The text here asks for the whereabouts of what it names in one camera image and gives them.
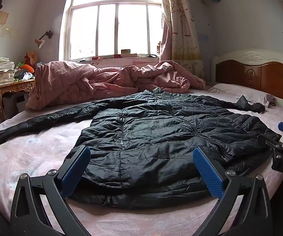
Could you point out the carved wooden side table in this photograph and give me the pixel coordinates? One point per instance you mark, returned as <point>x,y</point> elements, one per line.
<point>16,87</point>

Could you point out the pink pillow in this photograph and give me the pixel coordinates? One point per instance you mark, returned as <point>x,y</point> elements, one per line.
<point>252,95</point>

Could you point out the patterned beige curtain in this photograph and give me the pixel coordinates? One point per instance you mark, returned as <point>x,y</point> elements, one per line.
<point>180,41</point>

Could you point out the orange plush toy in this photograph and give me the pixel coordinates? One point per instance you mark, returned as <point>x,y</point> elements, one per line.
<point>27,67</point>

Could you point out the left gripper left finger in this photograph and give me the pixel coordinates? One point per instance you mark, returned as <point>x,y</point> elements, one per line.
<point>28,216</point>

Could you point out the pink quilted duvet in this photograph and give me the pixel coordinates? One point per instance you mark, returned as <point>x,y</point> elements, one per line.
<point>64,82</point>

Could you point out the books on windowsill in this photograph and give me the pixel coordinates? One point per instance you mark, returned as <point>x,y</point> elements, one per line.
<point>126,53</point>

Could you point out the wooden white headboard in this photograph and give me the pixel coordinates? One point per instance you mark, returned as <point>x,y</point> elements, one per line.
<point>257,69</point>

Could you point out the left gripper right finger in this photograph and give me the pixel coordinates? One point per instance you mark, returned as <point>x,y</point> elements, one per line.
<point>254,215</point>

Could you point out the pink wall lamp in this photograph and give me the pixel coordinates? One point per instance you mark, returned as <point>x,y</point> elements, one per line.
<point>40,42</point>

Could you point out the black puffer jacket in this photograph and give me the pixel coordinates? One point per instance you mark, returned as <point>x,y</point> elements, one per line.
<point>142,145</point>

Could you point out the white framed window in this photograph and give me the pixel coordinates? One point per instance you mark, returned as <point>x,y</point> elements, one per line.
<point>102,28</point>

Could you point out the stack of papers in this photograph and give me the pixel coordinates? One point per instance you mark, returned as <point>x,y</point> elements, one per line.
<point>7,71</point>

